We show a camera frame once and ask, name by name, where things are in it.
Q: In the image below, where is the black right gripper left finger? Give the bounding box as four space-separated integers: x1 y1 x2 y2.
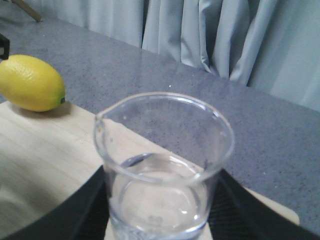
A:
4 166 109 240

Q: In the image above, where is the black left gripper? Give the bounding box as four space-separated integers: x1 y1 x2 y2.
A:
0 34 10 60

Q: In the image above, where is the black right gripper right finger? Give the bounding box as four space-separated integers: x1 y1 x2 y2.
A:
207 169 320 240

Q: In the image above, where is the clear glass beaker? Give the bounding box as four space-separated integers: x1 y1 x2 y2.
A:
93 92 235 240

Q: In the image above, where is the wooden dish rack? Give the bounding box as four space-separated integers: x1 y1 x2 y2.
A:
12 0 42 23

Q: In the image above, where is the yellow lemon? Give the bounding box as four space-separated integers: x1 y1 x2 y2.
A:
0 54 66 112

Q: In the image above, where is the wooden cutting board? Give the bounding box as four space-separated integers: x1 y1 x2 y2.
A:
0 100 300 240

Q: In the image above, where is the grey curtain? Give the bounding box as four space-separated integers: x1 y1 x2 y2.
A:
30 0 320 111

